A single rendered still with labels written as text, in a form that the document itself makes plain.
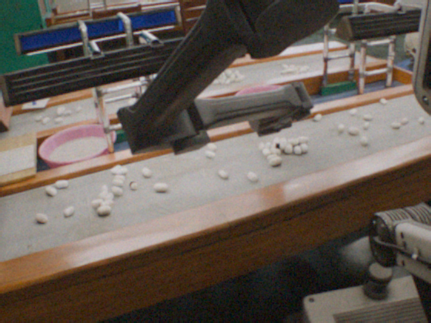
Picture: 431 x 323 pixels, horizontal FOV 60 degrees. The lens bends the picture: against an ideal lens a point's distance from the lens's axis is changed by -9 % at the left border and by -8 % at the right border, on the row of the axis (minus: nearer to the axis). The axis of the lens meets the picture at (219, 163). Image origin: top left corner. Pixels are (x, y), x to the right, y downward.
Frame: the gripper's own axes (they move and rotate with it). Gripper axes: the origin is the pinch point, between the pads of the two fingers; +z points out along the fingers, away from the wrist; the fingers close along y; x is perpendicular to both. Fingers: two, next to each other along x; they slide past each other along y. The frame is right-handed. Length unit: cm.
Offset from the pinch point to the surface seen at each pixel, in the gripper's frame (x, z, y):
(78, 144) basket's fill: -18, 35, 51
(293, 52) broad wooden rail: -49, 65, -65
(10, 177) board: -9, 17, 74
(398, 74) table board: -18, 37, -100
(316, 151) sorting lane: 11.1, -1.2, -14.7
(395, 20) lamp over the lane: -21, -17, -52
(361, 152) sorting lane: 15.8, -6.8, -26.5
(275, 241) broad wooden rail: 30.5, -11.9, 11.9
